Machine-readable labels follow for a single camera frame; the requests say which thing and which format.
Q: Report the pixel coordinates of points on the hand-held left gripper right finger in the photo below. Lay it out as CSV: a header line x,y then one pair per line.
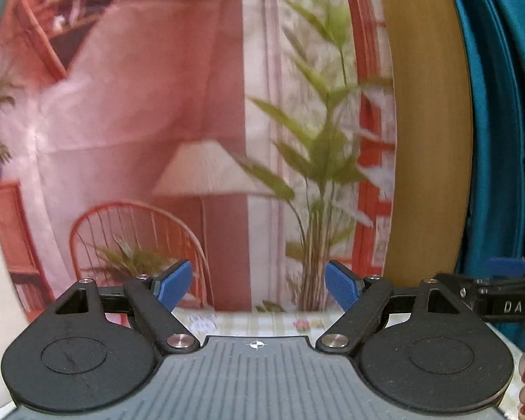
x,y
341,286

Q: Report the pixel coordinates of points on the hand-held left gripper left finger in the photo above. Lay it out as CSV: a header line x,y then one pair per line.
x,y
175,284

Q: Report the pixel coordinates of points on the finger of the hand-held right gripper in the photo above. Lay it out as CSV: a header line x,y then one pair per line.
x,y
507,302

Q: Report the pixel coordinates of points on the checked rabbit print tablecloth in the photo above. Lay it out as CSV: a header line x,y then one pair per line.
x,y
245,321

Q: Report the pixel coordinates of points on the teal curtain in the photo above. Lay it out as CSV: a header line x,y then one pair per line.
x,y
503,118

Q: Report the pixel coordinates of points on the printed room scene backdrop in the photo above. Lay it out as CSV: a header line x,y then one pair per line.
x,y
135,96

